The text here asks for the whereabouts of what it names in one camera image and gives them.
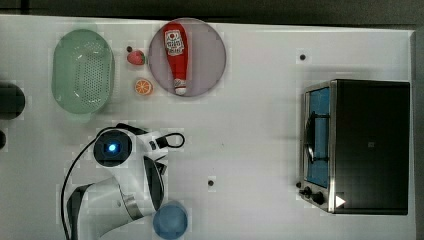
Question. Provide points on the red ketchup bottle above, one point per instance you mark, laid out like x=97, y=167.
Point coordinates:
x=176, y=48

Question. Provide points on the orange slice toy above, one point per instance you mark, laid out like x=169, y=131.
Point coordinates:
x=144, y=87

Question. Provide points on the blue mug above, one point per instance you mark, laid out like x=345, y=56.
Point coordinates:
x=170, y=222

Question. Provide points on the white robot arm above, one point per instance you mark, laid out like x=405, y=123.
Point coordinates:
x=134, y=190

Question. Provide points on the green perforated colander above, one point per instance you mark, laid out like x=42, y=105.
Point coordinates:
x=83, y=72

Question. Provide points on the black toaster oven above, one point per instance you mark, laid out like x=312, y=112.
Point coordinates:
x=355, y=147

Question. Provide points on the red strawberry near plate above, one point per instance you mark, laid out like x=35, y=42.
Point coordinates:
x=136, y=57

